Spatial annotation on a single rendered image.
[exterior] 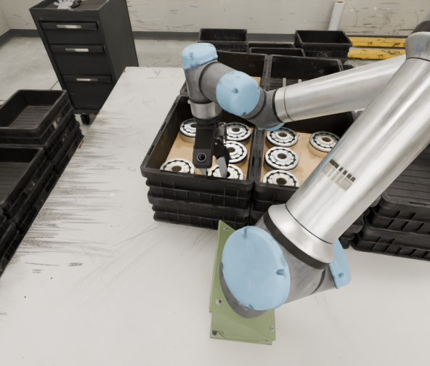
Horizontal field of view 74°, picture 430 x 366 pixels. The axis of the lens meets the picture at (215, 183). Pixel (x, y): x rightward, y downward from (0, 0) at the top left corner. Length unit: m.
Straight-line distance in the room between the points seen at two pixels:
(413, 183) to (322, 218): 0.66
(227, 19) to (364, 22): 1.71
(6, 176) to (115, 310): 1.20
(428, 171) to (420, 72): 0.72
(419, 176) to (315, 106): 0.54
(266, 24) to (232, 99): 3.72
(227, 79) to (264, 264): 0.34
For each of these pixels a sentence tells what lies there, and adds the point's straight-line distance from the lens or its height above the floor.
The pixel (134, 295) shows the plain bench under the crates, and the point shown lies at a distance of 0.83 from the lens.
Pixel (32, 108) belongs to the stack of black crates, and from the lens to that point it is 2.14.
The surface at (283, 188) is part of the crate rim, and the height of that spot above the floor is 0.93.
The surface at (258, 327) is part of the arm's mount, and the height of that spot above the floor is 0.78.
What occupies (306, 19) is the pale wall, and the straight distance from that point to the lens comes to 4.32.
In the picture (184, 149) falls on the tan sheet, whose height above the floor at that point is 0.83.
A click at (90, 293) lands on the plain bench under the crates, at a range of 0.87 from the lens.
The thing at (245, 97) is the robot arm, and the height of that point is 1.17.
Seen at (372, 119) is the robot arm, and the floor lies 1.24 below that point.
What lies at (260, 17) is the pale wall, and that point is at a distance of 4.22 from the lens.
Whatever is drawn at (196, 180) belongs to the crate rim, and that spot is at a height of 0.92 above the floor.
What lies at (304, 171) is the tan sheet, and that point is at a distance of 0.92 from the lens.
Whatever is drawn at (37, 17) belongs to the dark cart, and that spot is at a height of 0.85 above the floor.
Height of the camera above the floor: 1.44
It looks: 46 degrees down
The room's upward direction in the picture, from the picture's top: straight up
